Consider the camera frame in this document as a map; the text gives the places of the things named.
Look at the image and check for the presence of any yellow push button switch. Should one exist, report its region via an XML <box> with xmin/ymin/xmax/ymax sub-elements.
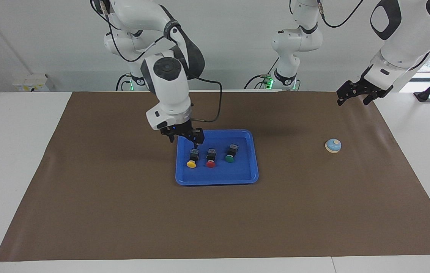
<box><xmin>186</xmin><ymin>149</ymin><xmax>200</xmax><ymax>168</ymax></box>

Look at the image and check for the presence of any green push button switch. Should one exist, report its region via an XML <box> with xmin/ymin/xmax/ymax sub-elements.
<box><xmin>225</xmin><ymin>144</ymin><xmax>239</xmax><ymax>163</ymax></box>

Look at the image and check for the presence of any blue plastic tray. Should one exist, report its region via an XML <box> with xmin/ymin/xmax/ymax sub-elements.
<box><xmin>175</xmin><ymin>129</ymin><xmax>259</xmax><ymax>186</ymax></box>

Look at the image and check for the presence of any light blue desk bell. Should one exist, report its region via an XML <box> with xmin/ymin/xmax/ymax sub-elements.
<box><xmin>325</xmin><ymin>138</ymin><xmax>342</xmax><ymax>154</ymax></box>

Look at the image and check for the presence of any brown table mat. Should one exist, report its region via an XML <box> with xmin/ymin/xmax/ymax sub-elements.
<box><xmin>0</xmin><ymin>91</ymin><xmax>430</xmax><ymax>262</ymax></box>

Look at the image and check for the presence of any black right arm base cable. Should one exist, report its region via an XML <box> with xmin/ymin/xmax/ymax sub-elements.
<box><xmin>115</xmin><ymin>73</ymin><xmax>132</xmax><ymax>91</ymax></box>

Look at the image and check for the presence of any black arm base cable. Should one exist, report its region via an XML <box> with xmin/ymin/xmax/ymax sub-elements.
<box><xmin>115</xmin><ymin>73</ymin><xmax>132</xmax><ymax>91</ymax></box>
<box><xmin>244</xmin><ymin>57</ymin><xmax>280</xmax><ymax>90</ymax></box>

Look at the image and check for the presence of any black left arm base cable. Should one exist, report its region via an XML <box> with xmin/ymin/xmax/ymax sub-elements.
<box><xmin>244</xmin><ymin>57</ymin><xmax>280</xmax><ymax>90</ymax></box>

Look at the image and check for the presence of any white wall socket box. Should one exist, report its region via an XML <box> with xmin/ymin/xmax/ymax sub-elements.
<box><xmin>12</xmin><ymin>74</ymin><xmax>50</xmax><ymax>92</ymax></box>

